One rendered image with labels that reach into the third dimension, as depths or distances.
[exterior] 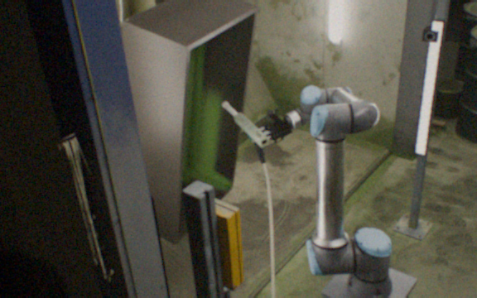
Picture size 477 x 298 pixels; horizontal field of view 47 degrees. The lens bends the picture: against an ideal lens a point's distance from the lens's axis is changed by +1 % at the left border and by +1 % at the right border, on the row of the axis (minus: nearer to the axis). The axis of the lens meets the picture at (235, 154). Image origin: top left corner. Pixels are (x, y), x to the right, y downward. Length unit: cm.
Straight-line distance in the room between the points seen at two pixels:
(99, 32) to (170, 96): 89
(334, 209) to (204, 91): 128
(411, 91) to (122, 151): 294
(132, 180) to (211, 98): 138
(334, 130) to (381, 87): 241
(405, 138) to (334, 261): 238
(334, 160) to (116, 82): 88
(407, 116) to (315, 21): 104
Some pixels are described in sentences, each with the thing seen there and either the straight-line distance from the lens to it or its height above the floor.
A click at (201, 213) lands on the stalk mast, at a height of 159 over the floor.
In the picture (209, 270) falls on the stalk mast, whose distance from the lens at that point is 148.
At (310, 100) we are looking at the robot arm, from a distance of 260.
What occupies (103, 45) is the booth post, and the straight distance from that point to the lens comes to 167.
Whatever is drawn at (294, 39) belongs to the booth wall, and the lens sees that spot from 469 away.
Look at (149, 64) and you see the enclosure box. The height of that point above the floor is 152.
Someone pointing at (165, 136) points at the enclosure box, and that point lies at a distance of 262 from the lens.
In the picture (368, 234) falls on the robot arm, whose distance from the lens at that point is 237.
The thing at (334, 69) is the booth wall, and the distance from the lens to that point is 458.
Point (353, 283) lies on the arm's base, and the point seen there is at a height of 69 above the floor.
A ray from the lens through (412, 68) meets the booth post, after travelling 429.
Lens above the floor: 241
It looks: 31 degrees down
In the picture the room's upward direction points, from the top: 4 degrees counter-clockwise
